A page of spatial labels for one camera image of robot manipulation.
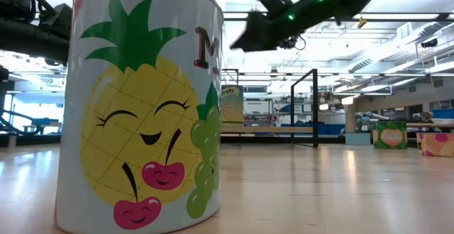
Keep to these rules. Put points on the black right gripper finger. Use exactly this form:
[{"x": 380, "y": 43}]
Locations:
[{"x": 257, "y": 35}]

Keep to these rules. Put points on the white mixed fruit can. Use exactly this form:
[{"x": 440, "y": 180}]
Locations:
[{"x": 142, "y": 120}]

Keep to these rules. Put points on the short light blue can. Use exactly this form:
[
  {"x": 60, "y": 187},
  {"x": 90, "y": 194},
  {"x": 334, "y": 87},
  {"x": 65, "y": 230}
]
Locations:
[{"x": 358, "y": 139}]

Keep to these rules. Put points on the green can with orange oval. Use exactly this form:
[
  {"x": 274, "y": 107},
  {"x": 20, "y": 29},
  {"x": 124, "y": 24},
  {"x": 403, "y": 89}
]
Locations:
[{"x": 390, "y": 136}]

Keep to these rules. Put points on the short orange pink can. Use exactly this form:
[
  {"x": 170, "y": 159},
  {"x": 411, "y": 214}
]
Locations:
[{"x": 436, "y": 145}]

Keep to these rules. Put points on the small yellow hanging tag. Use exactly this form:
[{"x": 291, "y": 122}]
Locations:
[{"x": 361, "y": 22}]

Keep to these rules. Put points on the carrots can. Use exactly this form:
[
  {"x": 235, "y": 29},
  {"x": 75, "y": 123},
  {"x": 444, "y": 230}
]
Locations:
[{"x": 234, "y": 106}]

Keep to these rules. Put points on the dark ceiling fixture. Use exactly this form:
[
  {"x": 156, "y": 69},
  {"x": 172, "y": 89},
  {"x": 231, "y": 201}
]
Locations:
[{"x": 429, "y": 43}]

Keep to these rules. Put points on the wooden workbench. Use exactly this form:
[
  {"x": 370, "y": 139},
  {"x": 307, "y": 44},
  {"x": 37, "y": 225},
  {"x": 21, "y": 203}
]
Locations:
[{"x": 429, "y": 125}]

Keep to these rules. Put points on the blue storage bin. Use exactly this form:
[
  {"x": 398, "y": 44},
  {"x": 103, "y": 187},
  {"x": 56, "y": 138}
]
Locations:
[{"x": 443, "y": 113}]

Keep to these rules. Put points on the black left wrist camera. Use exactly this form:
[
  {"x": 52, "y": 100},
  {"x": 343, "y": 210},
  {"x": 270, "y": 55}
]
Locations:
[{"x": 56, "y": 21}]

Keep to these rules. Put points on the black ceiling-mounted camera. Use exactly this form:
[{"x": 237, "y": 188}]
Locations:
[{"x": 291, "y": 43}]

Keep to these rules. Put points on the wooden shelf with black frame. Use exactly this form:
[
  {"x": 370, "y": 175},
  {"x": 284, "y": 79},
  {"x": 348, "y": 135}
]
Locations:
[{"x": 266, "y": 129}]

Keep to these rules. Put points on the black aluminium table frame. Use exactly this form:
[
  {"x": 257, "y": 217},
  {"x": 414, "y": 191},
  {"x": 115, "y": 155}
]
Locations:
[{"x": 283, "y": 140}]

